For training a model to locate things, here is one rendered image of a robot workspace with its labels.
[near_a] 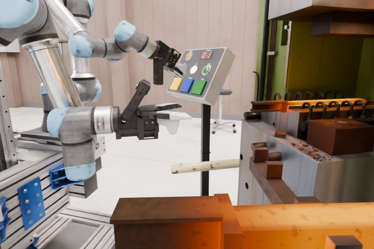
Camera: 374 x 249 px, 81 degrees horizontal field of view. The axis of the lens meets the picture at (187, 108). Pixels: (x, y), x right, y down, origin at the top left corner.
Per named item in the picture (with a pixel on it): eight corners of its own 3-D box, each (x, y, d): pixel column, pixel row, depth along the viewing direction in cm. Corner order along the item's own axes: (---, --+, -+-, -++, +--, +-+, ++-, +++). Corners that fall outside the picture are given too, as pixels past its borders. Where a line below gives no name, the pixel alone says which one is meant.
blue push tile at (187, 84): (187, 92, 111) (193, 79, 112) (178, 90, 117) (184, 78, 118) (189, 93, 112) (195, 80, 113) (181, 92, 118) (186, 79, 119)
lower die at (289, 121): (296, 138, 63) (299, 109, 61) (260, 120, 82) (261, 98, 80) (410, 129, 71) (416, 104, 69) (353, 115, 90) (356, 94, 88)
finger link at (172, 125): (192, 135, 56) (161, 130, 60) (192, 113, 55) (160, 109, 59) (187, 139, 53) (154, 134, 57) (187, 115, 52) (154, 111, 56)
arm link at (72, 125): (59, 134, 60) (55, 104, 59) (101, 132, 63) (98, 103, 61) (47, 145, 53) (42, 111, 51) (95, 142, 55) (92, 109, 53)
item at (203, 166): (171, 177, 104) (171, 167, 102) (170, 172, 109) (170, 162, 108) (256, 168, 112) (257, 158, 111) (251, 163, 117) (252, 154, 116)
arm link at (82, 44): (24, -28, 89) (81, 37, 71) (53, -20, 97) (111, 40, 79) (22, 0, 95) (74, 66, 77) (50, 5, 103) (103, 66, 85)
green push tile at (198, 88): (199, 94, 104) (205, 80, 104) (190, 92, 109) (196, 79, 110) (201, 96, 105) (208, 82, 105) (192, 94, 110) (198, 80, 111)
